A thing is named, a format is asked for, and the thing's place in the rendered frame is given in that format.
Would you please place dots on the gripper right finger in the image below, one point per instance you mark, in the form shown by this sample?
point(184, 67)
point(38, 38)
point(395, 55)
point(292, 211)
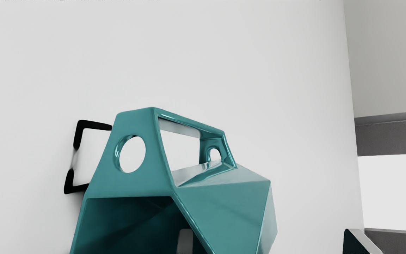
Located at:
point(356, 245)

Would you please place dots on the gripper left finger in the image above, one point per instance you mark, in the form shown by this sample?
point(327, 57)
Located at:
point(185, 243)

